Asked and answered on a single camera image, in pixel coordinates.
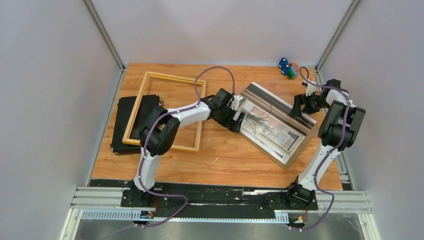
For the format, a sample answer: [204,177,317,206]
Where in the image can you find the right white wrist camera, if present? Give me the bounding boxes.
[305,83,317,97]

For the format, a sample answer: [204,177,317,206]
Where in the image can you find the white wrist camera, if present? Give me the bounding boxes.
[305,83,317,97]
[230,94,244,111]

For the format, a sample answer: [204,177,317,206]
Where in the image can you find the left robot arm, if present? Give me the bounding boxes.
[130,88,245,207]

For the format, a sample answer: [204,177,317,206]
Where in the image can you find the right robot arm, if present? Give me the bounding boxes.
[285,79,366,209]

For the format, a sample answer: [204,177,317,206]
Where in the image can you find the orange round object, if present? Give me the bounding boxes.
[290,62,300,72]

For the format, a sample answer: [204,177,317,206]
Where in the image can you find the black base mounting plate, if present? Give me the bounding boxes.
[89,179,318,219]

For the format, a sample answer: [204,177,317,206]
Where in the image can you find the photo print board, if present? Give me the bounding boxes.
[238,82,320,171]

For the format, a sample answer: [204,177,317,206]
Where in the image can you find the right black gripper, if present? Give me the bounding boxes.
[289,92,330,117]

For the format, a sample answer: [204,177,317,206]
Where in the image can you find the wooden picture frame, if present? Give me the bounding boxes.
[122,71,209,155]

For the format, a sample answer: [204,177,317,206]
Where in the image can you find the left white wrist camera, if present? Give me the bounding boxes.
[230,94,244,111]

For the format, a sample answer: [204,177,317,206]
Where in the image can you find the blue green toy blocks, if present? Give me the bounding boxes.
[278,57,297,79]

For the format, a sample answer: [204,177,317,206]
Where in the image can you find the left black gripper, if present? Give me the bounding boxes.
[214,104,245,134]

